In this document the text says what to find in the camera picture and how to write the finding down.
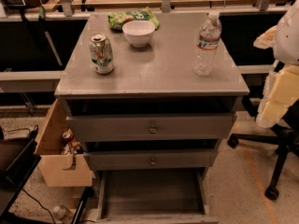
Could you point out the cardboard box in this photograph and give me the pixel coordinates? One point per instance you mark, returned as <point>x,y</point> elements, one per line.
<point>59,170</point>

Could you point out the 7up soda can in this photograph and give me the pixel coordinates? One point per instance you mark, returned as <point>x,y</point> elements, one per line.
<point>101,53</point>

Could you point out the plastic bottle on floor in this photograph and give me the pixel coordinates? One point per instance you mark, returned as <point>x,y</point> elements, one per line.
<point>62,213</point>

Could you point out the black office chair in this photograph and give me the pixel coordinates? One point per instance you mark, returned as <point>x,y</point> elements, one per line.
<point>285,138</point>

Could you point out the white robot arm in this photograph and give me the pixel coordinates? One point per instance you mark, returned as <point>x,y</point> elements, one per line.
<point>286,47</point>

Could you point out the red can in box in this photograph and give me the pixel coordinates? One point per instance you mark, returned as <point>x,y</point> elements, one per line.
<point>67,137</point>

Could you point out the green chip bag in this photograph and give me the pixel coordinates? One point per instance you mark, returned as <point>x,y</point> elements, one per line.
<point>117,19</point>

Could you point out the black cart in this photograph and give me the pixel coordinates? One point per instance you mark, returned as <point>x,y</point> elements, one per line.
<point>17,162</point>

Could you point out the white ceramic bowl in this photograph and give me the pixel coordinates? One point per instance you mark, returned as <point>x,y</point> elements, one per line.
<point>138,33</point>

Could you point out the grey middle drawer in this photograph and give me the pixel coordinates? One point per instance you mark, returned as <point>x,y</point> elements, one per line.
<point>151,159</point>

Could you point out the grey drawer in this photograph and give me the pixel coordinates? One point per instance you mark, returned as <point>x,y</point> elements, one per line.
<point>157,196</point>
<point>151,127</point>
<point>151,159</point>

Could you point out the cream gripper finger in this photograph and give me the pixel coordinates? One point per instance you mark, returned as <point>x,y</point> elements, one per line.
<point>265,40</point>
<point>280,92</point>

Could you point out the grey top drawer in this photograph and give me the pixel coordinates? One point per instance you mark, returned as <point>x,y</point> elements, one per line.
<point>151,127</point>

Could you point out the clear plastic water bottle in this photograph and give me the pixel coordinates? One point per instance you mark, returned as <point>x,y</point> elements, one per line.
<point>207,42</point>

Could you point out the grey bottom drawer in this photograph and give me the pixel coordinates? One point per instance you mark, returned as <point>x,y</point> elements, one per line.
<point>157,196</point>

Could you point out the grey drawer cabinet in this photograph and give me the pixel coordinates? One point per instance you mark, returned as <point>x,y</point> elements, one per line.
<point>155,80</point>

